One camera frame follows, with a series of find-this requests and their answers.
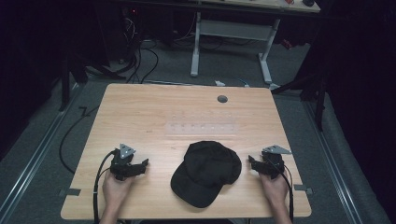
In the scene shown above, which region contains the person's left hand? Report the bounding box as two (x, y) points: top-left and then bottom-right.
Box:
(102, 170), (135, 208)

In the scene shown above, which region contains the red object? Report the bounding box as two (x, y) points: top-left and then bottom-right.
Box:
(280, 38), (294, 51)

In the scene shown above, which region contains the metal floor rail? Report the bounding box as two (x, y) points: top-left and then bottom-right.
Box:
(0, 82), (81, 218)
(303, 101), (365, 224)

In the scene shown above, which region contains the grey tape piece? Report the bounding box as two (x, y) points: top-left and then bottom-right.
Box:
(293, 184), (314, 196)
(58, 188), (82, 198)

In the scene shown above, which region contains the black baseball cap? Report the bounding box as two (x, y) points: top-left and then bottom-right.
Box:
(170, 140), (243, 209)

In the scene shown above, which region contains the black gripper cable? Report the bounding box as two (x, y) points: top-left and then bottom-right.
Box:
(92, 150), (117, 224)
(270, 159), (295, 224)

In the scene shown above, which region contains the white-framed desk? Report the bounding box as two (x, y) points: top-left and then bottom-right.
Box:
(190, 0), (321, 91)

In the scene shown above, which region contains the black floor cable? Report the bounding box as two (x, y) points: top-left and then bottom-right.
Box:
(58, 105), (101, 175)

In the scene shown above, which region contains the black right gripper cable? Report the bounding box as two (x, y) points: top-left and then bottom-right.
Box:
(270, 159), (295, 224)

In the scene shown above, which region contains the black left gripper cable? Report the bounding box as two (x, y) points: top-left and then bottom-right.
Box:
(92, 150), (117, 224)

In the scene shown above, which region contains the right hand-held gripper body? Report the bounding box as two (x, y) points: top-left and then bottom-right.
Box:
(258, 145), (293, 180)

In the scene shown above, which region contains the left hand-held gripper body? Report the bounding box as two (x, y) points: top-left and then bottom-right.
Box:
(109, 143), (142, 182)

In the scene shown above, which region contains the black metal stand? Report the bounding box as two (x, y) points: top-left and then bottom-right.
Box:
(270, 71), (330, 132)
(58, 52), (127, 112)

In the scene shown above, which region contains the person's right hand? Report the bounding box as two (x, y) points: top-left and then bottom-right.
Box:
(259, 170), (290, 206)

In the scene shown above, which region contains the clear tape strip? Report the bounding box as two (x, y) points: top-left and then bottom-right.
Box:
(164, 121), (240, 136)

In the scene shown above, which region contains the bundle of black cables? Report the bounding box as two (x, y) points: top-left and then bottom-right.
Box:
(116, 12), (161, 85)

